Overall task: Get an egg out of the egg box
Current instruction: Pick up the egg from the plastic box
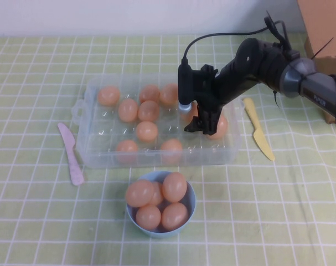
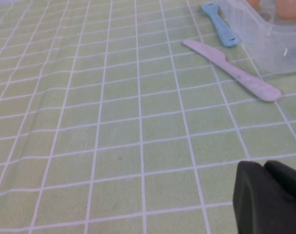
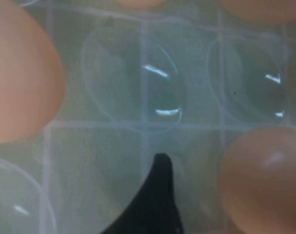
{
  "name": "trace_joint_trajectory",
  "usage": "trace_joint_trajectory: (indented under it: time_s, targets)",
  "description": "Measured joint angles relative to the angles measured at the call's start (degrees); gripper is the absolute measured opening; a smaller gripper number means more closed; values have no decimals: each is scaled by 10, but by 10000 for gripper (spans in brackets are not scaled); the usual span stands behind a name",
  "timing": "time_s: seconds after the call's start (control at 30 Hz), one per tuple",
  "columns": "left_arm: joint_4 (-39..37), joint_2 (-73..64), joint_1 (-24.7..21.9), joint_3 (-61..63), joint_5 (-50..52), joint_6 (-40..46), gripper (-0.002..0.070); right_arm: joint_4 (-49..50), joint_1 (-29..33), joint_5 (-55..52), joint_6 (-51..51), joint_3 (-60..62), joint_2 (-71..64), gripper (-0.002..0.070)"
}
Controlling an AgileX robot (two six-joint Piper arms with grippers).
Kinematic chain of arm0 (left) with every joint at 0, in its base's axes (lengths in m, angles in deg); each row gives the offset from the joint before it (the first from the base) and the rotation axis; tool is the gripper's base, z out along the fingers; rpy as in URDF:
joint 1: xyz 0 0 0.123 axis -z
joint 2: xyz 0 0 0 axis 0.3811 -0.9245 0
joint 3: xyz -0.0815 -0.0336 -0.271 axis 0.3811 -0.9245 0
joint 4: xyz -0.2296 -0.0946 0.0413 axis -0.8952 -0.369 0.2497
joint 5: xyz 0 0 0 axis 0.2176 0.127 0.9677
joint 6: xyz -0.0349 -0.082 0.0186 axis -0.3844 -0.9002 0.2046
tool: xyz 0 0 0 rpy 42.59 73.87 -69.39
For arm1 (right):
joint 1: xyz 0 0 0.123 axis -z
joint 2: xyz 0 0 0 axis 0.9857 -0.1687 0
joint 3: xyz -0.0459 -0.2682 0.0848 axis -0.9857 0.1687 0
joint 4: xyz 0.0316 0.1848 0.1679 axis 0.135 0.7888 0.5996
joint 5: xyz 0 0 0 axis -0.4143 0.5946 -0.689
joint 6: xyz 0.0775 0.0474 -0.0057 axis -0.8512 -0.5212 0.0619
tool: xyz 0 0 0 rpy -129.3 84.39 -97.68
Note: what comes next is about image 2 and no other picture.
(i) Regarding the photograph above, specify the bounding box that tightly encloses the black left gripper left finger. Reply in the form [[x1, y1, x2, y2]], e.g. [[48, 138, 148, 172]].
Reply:
[[232, 160, 296, 234]]

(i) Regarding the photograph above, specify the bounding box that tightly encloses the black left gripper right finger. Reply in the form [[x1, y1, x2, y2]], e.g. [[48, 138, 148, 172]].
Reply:
[[263, 159, 296, 209]]

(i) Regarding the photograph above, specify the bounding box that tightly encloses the green checked tablecloth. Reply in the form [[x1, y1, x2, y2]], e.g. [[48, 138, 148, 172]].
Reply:
[[0, 0, 296, 234]]

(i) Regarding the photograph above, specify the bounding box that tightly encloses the pale pink plastic knife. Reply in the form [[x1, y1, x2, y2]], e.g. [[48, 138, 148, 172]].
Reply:
[[182, 39, 282, 102]]

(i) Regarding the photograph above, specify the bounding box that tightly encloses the clear plastic egg box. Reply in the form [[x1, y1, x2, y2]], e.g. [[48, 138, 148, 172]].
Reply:
[[217, 0, 296, 74]]

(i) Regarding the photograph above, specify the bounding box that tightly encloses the light blue plastic utensil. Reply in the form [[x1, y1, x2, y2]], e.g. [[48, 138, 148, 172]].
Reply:
[[200, 2, 241, 48]]

